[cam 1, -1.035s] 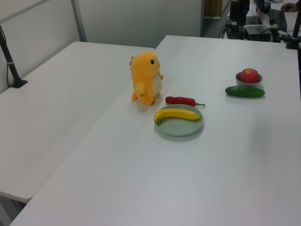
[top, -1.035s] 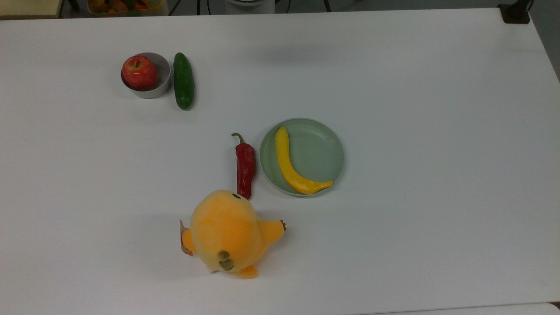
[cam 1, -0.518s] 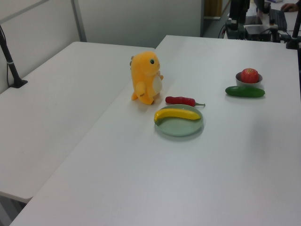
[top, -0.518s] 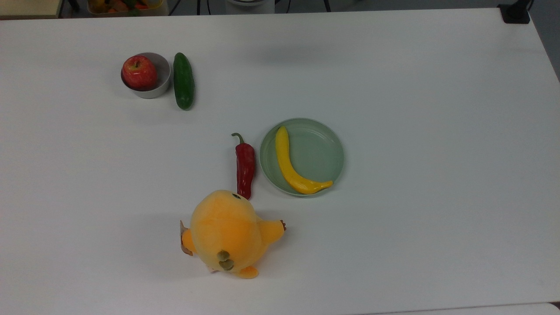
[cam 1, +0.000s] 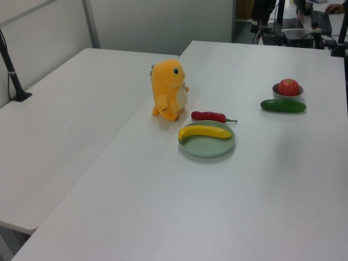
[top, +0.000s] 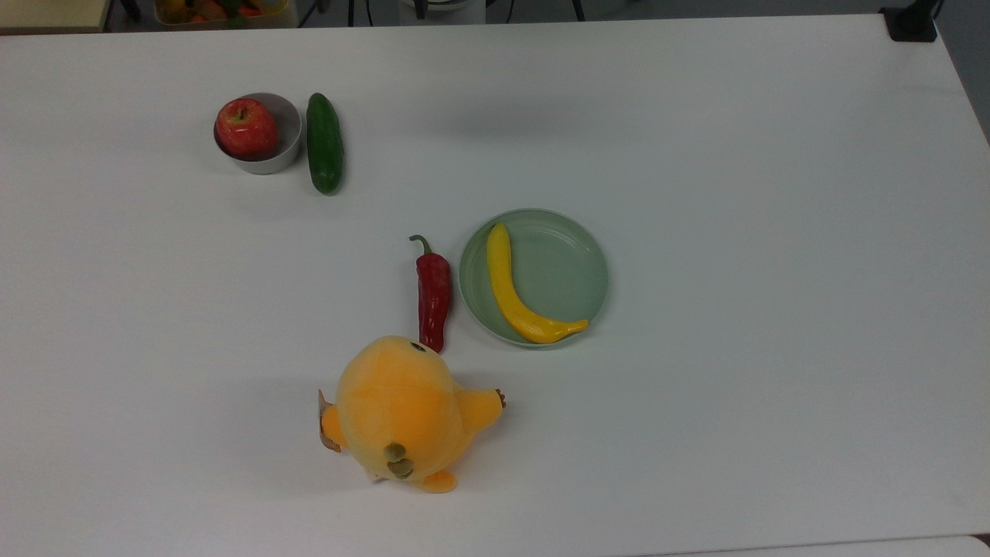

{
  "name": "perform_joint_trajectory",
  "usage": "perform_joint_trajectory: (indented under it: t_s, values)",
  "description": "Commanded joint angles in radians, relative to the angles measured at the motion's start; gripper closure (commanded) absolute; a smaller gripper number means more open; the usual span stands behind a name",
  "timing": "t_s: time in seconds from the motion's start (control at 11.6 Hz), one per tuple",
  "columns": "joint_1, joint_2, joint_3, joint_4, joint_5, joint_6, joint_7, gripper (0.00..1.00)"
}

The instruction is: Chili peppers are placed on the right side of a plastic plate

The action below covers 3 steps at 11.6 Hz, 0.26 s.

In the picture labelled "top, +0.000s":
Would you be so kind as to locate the orange dinosaur plush toy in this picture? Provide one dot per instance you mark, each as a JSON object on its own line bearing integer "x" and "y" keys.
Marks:
{"x": 402, "y": 402}

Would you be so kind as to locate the beige side table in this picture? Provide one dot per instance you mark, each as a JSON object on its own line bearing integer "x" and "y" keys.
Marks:
{"x": 50, "y": 14}

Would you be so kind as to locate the dark green cucumber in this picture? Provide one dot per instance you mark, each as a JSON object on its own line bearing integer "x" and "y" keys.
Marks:
{"x": 325, "y": 143}

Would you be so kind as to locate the small grey bowl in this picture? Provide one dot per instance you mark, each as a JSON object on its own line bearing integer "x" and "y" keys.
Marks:
{"x": 288, "y": 155}

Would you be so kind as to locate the red apple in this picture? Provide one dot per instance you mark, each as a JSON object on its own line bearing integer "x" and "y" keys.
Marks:
{"x": 247, "y": 128}

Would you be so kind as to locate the pale green plastic plate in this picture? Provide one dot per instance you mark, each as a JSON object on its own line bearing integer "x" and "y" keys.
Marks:
{"x": 564, "y": 271}

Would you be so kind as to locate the clear box of toy fruit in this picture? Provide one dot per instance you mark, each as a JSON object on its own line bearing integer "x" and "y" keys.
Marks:
{"x": 224, "y": 11}

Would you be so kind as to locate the black stand base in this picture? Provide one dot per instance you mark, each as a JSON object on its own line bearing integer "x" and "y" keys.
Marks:
{"x": 911, "y": 22}

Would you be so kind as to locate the red chili pepper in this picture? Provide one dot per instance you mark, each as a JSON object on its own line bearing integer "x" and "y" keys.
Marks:
{"x": 433, "y": 294}

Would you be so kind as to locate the yellow toy banana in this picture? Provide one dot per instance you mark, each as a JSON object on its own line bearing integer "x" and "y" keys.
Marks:
{"x": 506, "y": 294}

